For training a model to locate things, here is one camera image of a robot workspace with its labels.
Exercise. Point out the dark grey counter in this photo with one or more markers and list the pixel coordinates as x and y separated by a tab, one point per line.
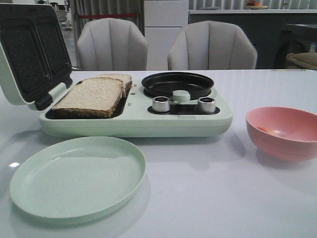
273	32

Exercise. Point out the pink plastic bowl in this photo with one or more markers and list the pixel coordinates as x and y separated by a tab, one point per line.
299	142

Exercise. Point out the white cabinet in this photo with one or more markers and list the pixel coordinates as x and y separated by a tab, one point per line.
163	19

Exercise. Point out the fruit plate on counter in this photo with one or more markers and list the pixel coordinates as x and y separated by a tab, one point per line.
254	5

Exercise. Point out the mint green breakfast maker lid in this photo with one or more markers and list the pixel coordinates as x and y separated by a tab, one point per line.
35	66

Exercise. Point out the mint green round plate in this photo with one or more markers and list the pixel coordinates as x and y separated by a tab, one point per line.
78	180

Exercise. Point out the right silver control knob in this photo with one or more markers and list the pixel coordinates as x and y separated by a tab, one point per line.
206	105

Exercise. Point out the left silver control knob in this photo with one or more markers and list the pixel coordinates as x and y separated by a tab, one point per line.
161	104

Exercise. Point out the orange shrimp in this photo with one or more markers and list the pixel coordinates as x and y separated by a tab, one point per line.
271	131

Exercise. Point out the beige upholstered chair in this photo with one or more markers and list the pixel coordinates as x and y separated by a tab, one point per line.
111	44
211	45

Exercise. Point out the right beige upholstered chair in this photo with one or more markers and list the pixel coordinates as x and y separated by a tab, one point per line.
211	45

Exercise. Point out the bread slice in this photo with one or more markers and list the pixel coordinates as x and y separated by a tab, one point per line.
93	97
125	78

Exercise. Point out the left beige upholstered chair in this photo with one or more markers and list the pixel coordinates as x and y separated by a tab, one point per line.
111	44

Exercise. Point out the black round frying pan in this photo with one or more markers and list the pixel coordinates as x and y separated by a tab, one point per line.
163	84

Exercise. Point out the silver control knob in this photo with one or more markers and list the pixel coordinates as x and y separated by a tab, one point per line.
206	105
161	104

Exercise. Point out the mint green breakfast maker base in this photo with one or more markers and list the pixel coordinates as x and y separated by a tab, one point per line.
136	121

